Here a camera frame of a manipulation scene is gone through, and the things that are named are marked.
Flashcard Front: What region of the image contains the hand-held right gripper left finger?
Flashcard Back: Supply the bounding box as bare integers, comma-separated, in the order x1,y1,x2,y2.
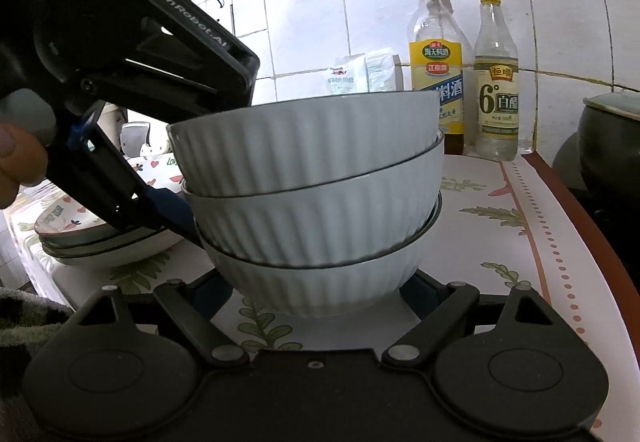
62,272,249,365

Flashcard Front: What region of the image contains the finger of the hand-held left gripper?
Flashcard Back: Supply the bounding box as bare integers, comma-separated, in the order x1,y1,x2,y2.
62,101,200,245

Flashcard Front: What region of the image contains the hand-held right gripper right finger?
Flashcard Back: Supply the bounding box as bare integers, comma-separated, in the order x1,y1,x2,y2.
381,269,555,367

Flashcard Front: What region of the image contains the white black-rimmed plate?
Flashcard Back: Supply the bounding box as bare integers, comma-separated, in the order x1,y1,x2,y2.
42,229,187,268

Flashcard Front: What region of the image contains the white ribbed bowl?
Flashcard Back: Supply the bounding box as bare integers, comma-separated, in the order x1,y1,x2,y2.
181,129,446,268
195,192,443,318
166,90,440,197

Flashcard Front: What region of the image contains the teal egg print plate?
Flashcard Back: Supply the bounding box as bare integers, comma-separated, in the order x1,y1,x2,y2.
39,228,168,250

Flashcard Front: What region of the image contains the white bunny print plate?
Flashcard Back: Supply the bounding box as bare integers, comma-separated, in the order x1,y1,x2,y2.
34,155,187,243

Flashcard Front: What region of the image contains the person's left hand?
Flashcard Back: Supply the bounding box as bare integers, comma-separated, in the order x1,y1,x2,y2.
0,122,49,210

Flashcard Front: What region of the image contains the floral tablecloth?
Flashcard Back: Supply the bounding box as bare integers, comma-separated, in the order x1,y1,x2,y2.
10,153,626,442

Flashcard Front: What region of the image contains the dark fleece clothing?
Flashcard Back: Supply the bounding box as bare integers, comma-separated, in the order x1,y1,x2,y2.
0,286,76,423

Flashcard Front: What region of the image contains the black gas stove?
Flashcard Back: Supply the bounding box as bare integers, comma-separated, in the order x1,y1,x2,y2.
570,187,640,283

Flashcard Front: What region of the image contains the yellow-capped vinegar bottle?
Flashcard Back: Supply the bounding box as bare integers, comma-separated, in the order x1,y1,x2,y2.
472,0,521,162

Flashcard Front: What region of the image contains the gold-capped cooking wine bottle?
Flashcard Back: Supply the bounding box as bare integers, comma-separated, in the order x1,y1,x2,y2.
407,0,473,155

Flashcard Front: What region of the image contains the white seasoning bag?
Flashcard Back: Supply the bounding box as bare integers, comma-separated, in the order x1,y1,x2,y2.
327,55,370,97

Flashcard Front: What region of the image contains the black pot with lid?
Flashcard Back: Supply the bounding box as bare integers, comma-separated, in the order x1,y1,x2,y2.
551,91,640,210

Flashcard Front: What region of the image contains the cleaver with white handle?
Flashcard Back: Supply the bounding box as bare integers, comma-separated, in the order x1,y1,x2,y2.
119,121,173,159

